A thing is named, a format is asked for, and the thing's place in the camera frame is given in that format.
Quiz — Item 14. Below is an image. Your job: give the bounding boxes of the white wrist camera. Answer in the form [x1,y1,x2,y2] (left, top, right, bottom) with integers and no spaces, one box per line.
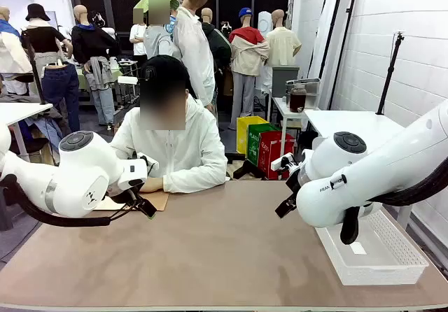
[270,152,298,173]
[136,152,160,171]

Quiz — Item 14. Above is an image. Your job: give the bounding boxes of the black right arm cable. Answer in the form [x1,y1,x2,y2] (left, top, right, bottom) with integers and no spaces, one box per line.
[339,166,448,246]

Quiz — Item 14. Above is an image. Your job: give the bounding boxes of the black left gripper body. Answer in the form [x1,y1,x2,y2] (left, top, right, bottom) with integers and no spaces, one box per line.
[108,185,143,205]

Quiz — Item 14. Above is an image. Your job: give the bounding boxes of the black wall pipe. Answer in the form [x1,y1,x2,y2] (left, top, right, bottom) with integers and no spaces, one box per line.
[328,0,362,102]
[316,0,347,79]

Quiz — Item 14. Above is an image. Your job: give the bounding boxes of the metal tray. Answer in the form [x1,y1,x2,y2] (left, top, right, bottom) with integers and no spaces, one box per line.
[285,77,322,110]

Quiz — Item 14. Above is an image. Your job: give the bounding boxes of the tall mannequin in white shirt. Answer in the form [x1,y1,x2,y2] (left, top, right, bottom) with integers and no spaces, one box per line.
[172,0,217,115]

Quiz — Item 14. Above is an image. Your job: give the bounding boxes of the mannequin in cream shirt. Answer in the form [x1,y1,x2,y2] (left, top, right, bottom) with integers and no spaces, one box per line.
[265,8,303,69]

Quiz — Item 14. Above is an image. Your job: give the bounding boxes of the mannequin with black hat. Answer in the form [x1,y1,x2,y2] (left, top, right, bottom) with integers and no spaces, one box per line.
[20,3,74,78]

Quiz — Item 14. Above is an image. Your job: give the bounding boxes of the mannequin in black hoodie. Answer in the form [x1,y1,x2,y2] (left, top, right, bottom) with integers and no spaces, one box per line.
[70,4,123,127]

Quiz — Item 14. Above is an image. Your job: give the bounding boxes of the mannequin legs in blue jeans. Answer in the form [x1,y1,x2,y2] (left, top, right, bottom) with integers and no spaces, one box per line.
[41,62,82,134]

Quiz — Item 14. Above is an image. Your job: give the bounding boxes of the large white table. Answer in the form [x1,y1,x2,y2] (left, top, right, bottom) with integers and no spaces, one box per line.
[303,108,409,152]

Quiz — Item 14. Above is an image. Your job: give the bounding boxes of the mannequin with green hat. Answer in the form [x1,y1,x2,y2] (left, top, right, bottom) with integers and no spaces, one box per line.
[132,0,183,61]

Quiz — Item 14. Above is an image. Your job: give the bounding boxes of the person in white hoodie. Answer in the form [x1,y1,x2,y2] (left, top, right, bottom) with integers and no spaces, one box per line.
[109,94,229,194]

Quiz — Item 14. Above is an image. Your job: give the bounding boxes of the white rectangular basket label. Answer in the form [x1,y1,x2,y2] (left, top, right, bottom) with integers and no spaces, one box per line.
[349,241,368,256]

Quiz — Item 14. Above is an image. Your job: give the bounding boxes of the person's left hand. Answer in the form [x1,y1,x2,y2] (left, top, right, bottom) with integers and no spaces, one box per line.
[139,176,165,194]

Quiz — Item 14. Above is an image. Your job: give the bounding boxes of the white oval device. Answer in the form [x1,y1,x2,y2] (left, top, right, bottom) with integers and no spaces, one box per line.
[257,10,274,39]

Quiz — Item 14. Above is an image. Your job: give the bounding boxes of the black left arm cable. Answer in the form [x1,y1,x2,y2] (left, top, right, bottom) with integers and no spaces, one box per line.
[0,173,141,228]

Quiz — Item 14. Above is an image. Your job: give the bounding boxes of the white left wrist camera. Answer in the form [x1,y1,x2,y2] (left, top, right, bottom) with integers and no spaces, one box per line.
[136,152,160,171]

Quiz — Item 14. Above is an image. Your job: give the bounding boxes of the mannequin in dark green hoodie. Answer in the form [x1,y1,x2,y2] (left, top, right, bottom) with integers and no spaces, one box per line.
[199,7,233,98]

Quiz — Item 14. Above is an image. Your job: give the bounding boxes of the brown spiral notebook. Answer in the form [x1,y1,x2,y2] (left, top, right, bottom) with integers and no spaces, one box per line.
[93,190,170,213]

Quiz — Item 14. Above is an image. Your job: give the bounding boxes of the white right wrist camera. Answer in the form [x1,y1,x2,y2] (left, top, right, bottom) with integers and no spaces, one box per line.
[270,152,298,173]

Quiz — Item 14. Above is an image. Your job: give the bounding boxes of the brown glass jar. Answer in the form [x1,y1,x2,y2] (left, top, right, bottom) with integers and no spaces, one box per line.
[289,83,308,114]

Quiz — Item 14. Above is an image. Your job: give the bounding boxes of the black baseball cap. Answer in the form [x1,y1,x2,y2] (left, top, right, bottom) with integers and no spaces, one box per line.
[138,55,197,100]

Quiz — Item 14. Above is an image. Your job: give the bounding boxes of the small white side table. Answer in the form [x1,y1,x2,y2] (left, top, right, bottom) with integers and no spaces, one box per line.
[267,96,318,180]

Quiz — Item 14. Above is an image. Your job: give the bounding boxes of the black floor stand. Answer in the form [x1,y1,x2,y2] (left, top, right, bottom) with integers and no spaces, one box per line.
[225,152,269,180]

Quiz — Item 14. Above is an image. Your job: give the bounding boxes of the mannequin blue cap red jacket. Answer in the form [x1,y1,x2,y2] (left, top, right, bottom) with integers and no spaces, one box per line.
[227,7,271,132]

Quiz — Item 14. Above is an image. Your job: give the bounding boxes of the black tripod stand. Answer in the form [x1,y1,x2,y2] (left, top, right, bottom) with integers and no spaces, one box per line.
[375,31,407,116]

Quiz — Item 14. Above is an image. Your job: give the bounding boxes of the background person white t-shirt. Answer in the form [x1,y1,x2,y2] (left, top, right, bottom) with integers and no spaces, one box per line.
[129,7,150,70]

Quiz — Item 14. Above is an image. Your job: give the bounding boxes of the mannequin with blue white jacket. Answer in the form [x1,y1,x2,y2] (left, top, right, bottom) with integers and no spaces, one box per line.
[0,6,34,96]

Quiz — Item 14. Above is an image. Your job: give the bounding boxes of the red recycling bag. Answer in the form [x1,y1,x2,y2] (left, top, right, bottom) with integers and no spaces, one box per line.
[257,130,296,181]

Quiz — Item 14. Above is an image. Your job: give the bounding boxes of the grey cabinet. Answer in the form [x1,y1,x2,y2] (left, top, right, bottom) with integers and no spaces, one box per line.
[272,65,301,99]

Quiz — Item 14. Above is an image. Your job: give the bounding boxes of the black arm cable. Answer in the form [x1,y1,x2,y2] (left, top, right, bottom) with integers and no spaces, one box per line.
[0,173,141,228]
[339,166,448,246]

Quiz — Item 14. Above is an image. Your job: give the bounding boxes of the green recycling bag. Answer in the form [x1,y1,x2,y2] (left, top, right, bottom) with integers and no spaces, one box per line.
[246,122,281,168]

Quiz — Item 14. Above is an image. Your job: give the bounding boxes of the white desk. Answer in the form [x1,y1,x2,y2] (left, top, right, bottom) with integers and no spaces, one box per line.
[0,101,54,162]

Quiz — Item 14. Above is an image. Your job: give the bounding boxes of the yellow recycling bag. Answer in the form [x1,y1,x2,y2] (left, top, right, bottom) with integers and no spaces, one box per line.
[236,115,270,155]

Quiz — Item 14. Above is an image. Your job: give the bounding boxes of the grey plastic stool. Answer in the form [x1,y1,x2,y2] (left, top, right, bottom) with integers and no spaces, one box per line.
[0,185,15,232]

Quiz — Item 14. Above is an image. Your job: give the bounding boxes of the white perforated plastic basket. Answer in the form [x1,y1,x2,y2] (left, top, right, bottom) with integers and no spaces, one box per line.
[314,207,431,287]

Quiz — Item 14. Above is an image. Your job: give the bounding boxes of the person's left forearm white sleeve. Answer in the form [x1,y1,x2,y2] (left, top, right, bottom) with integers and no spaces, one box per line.
[161,163,228,194]

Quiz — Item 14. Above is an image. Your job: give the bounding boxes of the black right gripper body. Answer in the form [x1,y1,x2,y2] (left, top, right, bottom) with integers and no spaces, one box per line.
[285,166,307,201]

